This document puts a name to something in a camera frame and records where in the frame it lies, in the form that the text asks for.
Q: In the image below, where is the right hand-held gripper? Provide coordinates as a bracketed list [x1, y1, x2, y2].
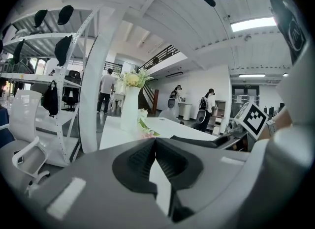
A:
[212, 101, 269, 153]

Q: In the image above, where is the yellow flower bouquet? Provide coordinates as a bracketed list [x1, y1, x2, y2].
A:
[115, 69, 155, 89]

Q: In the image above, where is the dark staircase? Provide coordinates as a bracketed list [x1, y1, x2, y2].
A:
[137, 82, 161, 115]

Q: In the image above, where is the white table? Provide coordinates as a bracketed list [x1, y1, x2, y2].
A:
[98, 115, 220, 150]

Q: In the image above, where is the person's right forearm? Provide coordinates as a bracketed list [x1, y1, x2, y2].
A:
[257, 107, 294, 141]

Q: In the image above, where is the white trash bin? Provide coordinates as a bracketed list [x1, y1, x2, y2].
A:
[182, 103, 193, 121]

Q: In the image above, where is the white pillar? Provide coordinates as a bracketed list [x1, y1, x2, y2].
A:
[79, 3, 129, 154]

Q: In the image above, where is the black cap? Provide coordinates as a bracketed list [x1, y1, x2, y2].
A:
[57, 4, 75, 26]
[33, 9, 49, 29]
[54, 34, 73, 67]
[12, 38, 26, 65]

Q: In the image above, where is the black office chair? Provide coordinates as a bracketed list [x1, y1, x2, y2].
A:
[61, 70, 82, 112]

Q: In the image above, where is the gray armchair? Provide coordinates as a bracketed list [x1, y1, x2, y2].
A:
[159, 108, 181, 123]

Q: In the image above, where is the black hanging bag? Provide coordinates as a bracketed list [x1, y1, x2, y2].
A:
[42, 80, 60, 117]

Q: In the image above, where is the ceiling light panel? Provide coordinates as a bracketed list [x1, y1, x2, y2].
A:
[230, 16, 278, 33]

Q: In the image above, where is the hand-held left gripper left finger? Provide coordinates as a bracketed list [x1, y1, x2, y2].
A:
[26, 136, 173, 229]

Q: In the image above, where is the white mesh office chair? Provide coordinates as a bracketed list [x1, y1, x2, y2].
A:
[0, 89, 52, 195]

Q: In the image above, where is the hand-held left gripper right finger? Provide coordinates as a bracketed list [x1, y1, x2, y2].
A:
[153, 136, 254, 225]

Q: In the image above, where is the white metal shelf rack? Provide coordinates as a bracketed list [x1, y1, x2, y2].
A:
[0, 5, 105, 168]

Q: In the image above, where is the black mezzanine railing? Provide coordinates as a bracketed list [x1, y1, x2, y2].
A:
[137, 44, 181, 71]

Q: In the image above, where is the white cabinet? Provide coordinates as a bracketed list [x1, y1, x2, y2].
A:
[213, 99, 227, 136]

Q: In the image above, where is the white vase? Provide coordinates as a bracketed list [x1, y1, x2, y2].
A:
[120, 86, 143, 133]

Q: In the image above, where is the white wristwatch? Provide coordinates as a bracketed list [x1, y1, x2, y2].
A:
[266, 119, 277, 138]

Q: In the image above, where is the pink flower stem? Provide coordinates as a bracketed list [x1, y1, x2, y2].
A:
[137, 117, 161, 140]

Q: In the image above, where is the black glass door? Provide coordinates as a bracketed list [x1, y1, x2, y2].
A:
[231, 84, 261, 120]

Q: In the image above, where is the person's black printed t-shirt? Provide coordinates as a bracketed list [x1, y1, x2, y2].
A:
[257, 0, 309, 66]

